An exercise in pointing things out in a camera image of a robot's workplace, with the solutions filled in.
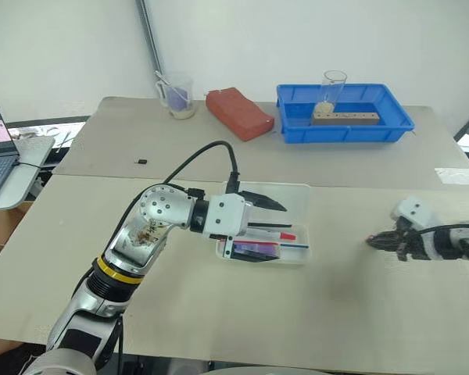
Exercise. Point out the clear plastic measuring cup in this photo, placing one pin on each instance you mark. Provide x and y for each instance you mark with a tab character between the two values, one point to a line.
177	97

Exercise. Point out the small black object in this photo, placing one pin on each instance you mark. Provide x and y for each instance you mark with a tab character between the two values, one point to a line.
142	161

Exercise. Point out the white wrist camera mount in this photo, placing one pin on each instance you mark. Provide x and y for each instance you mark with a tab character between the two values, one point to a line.
226	213
412	211

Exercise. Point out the red brick-shaped block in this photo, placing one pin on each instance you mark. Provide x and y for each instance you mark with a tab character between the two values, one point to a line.
238	113

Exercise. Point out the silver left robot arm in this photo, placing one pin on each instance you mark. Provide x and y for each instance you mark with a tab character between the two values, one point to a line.
152	218

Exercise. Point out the blue and white marker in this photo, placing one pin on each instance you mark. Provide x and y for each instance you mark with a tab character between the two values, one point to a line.
295	246

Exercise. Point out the beige cardboard table sheet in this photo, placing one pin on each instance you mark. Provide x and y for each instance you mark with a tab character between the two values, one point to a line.
297	160
258	308

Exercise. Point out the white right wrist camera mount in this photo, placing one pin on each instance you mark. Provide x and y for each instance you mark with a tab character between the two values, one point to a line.
412	211

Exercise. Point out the metal wall conduit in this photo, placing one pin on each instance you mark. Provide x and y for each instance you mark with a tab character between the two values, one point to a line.
150	37

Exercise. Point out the red marker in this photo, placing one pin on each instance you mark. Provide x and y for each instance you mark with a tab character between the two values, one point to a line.
285	236

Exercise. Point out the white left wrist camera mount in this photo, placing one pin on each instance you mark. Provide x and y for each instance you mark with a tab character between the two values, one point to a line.
226	213

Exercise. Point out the clear plastic pencil case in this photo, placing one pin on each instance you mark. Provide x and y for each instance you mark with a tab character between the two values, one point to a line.
297	203

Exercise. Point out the blue plastic bin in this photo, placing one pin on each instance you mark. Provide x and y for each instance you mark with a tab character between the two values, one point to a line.
391	117

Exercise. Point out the clear glass cylinder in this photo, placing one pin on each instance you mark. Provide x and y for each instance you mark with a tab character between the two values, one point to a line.
332	88

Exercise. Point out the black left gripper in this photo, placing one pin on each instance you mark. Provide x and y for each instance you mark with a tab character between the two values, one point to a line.
249	218

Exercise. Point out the wooden block with holes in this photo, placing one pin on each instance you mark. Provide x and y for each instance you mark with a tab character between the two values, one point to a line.
351	118

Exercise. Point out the brown cardboard box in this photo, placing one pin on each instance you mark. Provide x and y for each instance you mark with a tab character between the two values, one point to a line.
2	224

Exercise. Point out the grey side table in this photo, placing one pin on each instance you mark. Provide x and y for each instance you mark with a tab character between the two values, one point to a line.
27	164

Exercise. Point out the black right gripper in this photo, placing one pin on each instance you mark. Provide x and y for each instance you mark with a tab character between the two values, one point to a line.
410	242

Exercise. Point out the clear tape patch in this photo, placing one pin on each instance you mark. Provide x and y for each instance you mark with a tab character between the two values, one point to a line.
455	176

